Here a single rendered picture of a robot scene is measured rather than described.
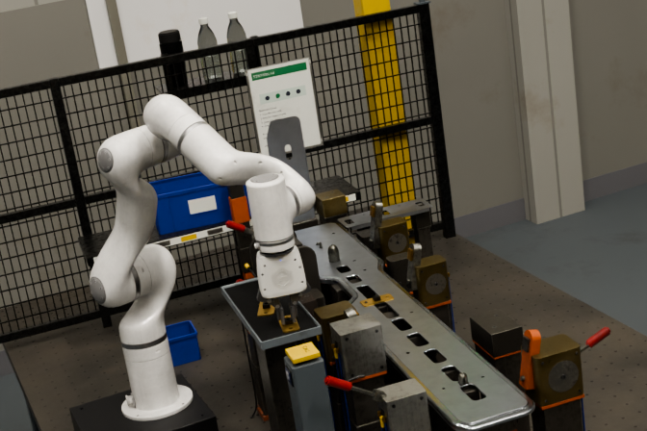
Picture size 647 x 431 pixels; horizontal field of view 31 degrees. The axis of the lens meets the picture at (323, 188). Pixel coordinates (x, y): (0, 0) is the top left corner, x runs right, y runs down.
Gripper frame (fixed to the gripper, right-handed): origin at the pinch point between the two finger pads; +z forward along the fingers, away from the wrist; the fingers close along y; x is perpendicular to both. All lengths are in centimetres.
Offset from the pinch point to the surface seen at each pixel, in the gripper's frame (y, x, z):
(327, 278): 18, 60, 19
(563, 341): 57, -17, 13
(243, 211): 2, 111, 12
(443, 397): 28.4, -18.5, 18.6
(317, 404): 1.4, -17.8, 14.0
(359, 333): 15.3, -0.2, 8.4
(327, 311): 11.7, 20.5, 10.7
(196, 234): -13, 113, 17
